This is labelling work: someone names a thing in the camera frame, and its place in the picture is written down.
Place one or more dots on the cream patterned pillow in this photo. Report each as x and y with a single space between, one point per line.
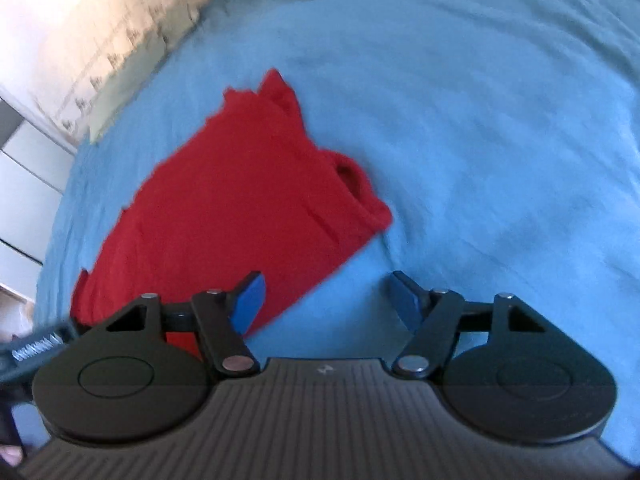
125 25

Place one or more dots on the red knit sweater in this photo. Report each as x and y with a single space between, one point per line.
225 200

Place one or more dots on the bed with blue sheet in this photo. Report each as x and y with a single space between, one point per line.
475 135

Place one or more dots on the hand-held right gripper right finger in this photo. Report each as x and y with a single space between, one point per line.
407 300

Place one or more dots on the green pillow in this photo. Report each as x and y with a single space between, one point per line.
130 90

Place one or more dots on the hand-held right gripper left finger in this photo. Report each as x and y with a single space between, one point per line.
250 300

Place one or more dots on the white wardrobe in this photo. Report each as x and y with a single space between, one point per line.
25 185

